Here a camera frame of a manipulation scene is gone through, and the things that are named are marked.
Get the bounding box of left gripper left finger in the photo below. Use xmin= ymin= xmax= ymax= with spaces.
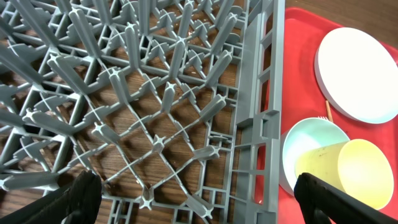
xmin=1 ymin=171 xmax=102 ymax=224

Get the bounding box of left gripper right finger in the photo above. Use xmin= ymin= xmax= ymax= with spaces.
xmin=294 ymin=172 xmax=397 ymax=224

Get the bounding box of yellow plastic cup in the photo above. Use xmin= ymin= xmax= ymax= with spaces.
xmin=295 ymin=139 xmax=394 ymax=210

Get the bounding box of light blue bowl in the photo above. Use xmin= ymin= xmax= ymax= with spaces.
xmin=279 ymin=117 xmax=349 ymax=195

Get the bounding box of white plastic fork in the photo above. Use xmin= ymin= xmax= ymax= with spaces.
xmin=318 ymin=116 xmax=329 ymax=121

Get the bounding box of grey plastic dishwasher rack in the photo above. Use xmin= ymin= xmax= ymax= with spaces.
xmin=1 ymin=0 xmax=285 ymax=223

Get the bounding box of wooden chopstick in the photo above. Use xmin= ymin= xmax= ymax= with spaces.
xmin=325 ymin=100 xmax=333 ymax=123

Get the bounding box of red plastic tray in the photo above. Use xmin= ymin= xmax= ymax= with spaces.
xmin=254 ymin=6 xmax=398 ymax=224

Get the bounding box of light blue round plate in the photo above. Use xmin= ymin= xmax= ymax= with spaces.
xmin=314 ymin=27 xmax=397 ymax=124

